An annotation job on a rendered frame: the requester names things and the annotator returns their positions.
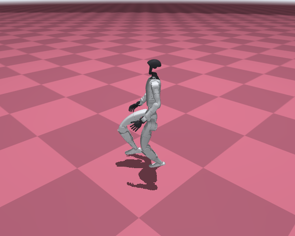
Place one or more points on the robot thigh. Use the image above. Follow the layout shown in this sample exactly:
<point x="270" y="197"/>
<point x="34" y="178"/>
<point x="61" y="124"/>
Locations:
<point x="146" y="133"/>
<point x="132" y="117"/>

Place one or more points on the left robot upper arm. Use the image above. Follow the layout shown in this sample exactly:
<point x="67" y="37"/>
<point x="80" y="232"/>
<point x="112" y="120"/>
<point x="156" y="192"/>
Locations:
<point x="156" y="94"/>

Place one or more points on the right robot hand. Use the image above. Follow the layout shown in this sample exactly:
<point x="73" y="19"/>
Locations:
<point x="133" y="106"/>

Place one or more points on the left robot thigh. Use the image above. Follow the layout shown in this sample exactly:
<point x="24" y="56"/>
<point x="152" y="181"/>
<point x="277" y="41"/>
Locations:
<point x="146" y="133"/>

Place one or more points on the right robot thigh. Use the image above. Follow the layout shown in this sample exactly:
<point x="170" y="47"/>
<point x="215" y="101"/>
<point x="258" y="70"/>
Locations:
<point x="132" y="117"/>

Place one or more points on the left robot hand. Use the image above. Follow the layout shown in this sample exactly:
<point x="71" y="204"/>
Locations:
<point x="137" y="124"/>

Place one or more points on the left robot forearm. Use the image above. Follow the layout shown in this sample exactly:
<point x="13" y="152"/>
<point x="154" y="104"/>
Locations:
<point x="150" y="112"/>

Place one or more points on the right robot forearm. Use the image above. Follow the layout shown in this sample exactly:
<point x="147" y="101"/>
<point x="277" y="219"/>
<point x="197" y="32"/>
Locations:
<point x="142" y="100"/>

